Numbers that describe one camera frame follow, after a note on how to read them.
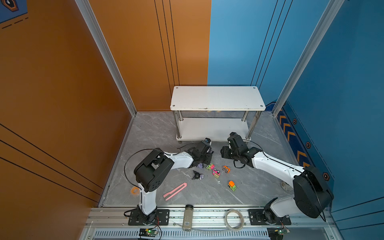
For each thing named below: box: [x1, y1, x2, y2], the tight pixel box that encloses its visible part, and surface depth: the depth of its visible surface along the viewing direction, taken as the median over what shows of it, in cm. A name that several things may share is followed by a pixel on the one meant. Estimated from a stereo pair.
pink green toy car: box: [212, 168, 221, 179], surface depth 88 cm
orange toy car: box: [222, 165, 231, 174], surface depth 90 cm
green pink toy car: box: [206, 163, 215, 170], surface depth 91 cm
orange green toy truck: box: [228, 180, 237, 192], surface depth 83 cm
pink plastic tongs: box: [163, 182, 188, 201], surface depth 82 cm
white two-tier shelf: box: [170, 86, 266, 144], surface depth 88 cm
